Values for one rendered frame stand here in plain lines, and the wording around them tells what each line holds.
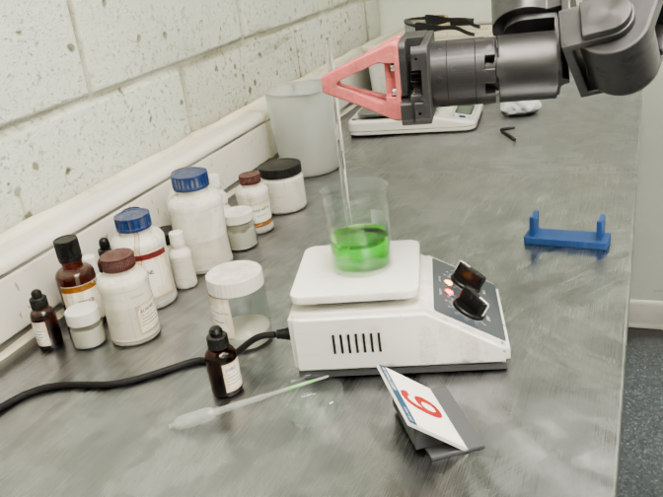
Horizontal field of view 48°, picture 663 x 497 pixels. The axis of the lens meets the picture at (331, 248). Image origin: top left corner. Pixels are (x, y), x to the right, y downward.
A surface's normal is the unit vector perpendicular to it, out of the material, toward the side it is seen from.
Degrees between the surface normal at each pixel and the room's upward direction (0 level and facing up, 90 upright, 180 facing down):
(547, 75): 99
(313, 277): 0
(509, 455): 0
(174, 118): 90
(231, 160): 90
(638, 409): 0
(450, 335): 90
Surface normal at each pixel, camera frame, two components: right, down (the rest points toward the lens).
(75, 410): -0.12, -0.92
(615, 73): -0.14, 0.94
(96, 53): 0.92, 0.04
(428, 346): -0.11, 0.40
